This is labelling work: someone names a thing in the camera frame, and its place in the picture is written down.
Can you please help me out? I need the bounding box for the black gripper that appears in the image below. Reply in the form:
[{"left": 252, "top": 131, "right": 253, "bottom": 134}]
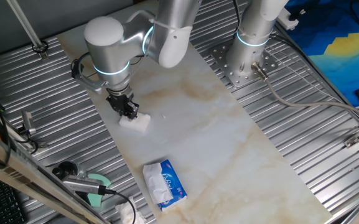
[{"left": 106, "top": 90, "right": 140, "bottom": 121}]

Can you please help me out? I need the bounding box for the blue tissue pack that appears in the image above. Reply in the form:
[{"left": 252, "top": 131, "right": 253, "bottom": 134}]
[{"left": 142, "top": 159, "right": 189, "bottom": 213}]

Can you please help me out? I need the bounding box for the green disc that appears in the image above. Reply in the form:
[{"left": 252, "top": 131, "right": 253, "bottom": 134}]
[{"left": 85, "top": 172, "right": 113, "bottom": 208}]

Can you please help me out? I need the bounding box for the crumpled white tissue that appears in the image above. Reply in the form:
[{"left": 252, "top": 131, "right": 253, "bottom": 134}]
[{"left": 115, "top": 195, "right": 147, "bottom": 224}]

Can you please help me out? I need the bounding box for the aluminium pole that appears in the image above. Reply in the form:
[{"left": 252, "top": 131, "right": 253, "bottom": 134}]
[{"left": 6, "top": 0, "right": 49, "bottom": 60}]

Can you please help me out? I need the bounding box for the white power strip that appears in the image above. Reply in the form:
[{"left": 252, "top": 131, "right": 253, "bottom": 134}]
[{"left": 275, "top": 7, "right": 300, "bottom": 31}]

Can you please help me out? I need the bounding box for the black plug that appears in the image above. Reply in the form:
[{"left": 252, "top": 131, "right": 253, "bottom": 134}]
[{"left": 287, "top": 8, "right": 307, "bottom": 22}]

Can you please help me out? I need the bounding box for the blue and yellow mat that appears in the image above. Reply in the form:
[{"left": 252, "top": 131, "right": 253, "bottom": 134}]
[{"left": 283, "top": 0, "right": 359, "bottom": 108}]

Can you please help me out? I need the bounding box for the black round mount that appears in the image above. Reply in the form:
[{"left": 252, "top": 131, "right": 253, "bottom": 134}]
[{"left": 52, "top": 161, "right": 83, "bottom": 181}]

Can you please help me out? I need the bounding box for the silver ribbed camera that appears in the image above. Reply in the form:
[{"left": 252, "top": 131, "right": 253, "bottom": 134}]
[{"left": 61, "top": 174, "right": 108, "bottom": 196}]

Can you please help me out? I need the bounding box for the black ring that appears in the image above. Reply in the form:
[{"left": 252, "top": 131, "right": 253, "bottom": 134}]
[{"left": 31, "top": 40, "right": 49, "bottom": 54}]

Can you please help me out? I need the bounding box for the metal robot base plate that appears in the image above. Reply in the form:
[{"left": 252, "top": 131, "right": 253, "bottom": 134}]
[{"left": 210, "top": 40, "right": 279, "bottom": 88}]

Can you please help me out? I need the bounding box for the black cable of small camera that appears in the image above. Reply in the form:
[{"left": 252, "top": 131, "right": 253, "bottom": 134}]
[{"left": 0, "top": 74, "right": 40, "bottom": 166}]

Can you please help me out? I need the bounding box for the thick grey cable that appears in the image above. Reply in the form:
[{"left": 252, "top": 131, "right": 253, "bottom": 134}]
[{"left": 251, "top": 62, "right": 359, "bottom": 125}]

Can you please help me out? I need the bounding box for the metal corner bracket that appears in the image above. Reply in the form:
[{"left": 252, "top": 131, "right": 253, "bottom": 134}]
[{"left": 343, "top": 135, "right": 359, "bottom": 149}]

